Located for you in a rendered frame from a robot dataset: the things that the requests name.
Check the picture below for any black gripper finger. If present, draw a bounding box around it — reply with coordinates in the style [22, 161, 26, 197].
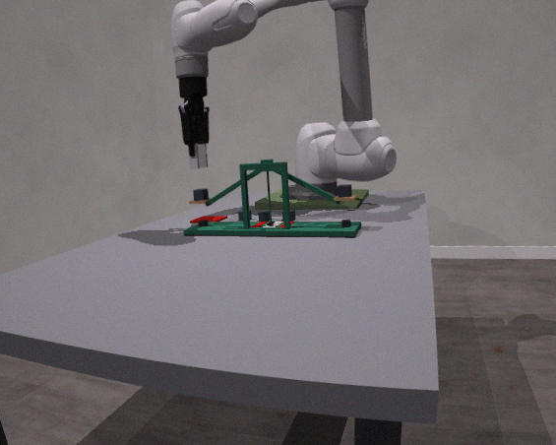
[178, 100, 200, 169]
[197, 103, 210, 167]

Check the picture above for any red flat square plate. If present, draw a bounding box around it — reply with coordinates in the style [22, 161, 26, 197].
[190, 216, 227, 223]

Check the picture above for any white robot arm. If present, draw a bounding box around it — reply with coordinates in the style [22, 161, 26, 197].
[171, 0, 397, 196]

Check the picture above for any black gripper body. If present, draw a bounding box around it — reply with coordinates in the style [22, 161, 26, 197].
[179, 76, 208, 116]

